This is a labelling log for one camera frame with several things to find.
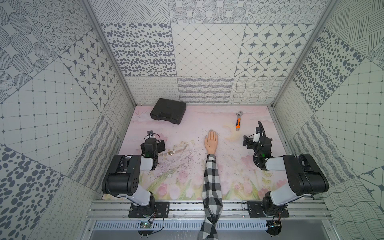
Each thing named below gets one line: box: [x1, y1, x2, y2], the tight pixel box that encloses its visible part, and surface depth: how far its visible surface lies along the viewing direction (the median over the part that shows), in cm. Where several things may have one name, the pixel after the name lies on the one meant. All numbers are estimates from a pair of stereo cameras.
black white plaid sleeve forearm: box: [197, 154, 223, 240], surface depth 76 cm
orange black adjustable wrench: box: [236, 110, 244, 132], surface depth 113 cm
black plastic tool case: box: [150, 98, 187, 125], surface depth 115 cm
